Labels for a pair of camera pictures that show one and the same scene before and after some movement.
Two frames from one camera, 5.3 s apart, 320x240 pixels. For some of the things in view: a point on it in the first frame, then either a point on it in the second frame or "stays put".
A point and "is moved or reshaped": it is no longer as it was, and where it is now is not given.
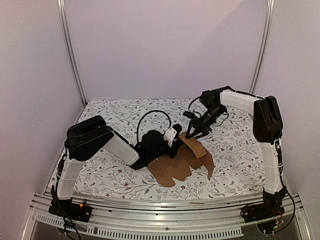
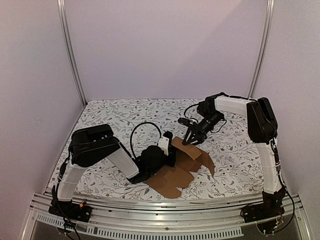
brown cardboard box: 190,154 is moved or reshaped
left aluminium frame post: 62,11 stays put
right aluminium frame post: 270,8 stays put
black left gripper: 176,145 -> 172,156
